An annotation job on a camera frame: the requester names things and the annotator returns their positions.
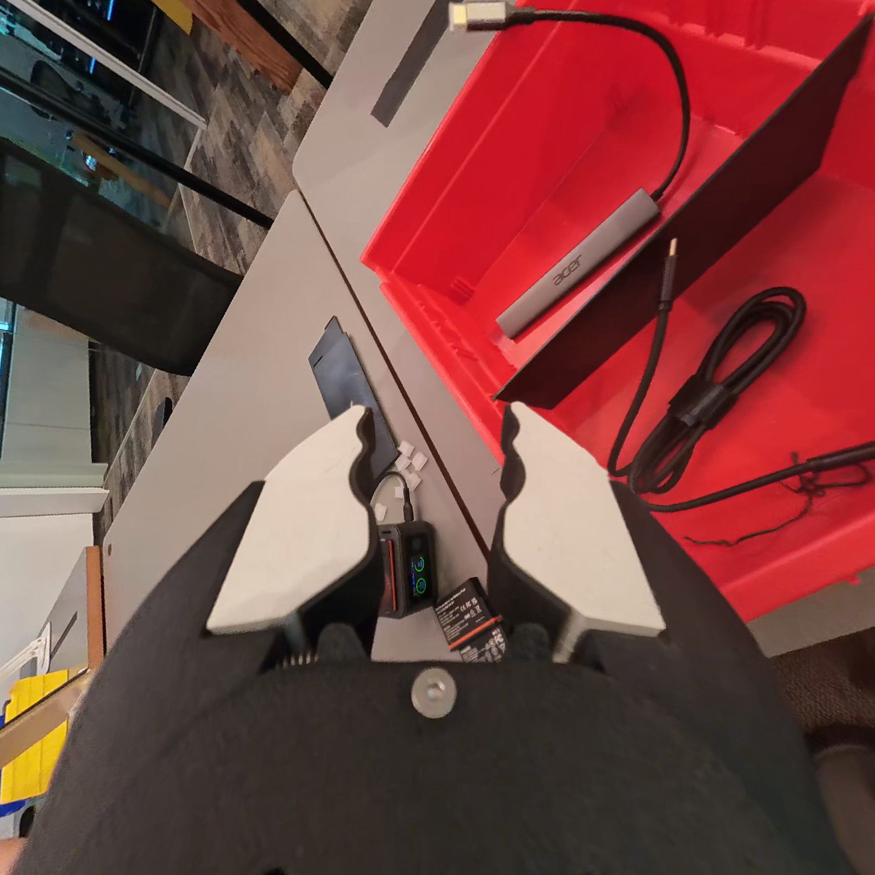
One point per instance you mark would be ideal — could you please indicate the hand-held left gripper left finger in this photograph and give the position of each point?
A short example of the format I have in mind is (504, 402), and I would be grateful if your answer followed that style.
(294, 547)

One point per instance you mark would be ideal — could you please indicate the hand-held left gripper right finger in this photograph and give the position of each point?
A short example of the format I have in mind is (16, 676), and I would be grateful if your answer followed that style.
(581, 547)

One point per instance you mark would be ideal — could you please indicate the red plastic bin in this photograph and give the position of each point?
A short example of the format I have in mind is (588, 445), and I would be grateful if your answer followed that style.
(451, 205)

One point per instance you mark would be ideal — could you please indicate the black charger with display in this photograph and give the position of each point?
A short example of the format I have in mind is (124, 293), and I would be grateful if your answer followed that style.
(410, 568)

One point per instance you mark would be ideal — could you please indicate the black twist tie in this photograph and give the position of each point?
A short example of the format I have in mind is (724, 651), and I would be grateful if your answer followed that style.
(786, 513)

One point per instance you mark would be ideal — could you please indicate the yellow stacked boxes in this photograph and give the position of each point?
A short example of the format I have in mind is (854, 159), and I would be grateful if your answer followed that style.
(34, 738)

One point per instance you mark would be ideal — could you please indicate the black bin divider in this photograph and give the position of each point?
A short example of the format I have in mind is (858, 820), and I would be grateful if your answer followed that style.
(711, 219)

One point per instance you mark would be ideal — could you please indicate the wooden topped desk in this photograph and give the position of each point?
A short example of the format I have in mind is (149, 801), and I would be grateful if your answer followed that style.
(253, 34)

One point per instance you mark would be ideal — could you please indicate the black camera battery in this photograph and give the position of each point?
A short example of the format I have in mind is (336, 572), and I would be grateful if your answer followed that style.
(465, 613)

